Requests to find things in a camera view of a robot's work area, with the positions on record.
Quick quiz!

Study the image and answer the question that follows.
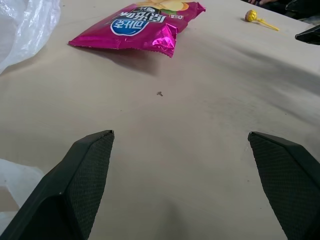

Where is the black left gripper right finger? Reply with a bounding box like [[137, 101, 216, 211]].
[[247, 131, 320, 240]]

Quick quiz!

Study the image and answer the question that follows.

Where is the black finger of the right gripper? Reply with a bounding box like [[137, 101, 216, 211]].
[[294, 23, 320, 46]]

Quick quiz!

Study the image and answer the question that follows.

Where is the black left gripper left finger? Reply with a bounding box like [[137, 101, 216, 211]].
[[0, 129, 115, 240]]

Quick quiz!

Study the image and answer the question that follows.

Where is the yellow wrapped lollipop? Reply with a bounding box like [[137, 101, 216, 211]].
[[241, 9, 280, 32]]

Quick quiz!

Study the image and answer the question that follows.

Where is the magenta potato chip bag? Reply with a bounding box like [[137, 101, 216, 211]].
[[68, 0, 207, 59]]

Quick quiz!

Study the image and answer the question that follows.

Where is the translucent white plastic bag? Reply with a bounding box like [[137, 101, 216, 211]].
[[0, 0, 62, 75]]

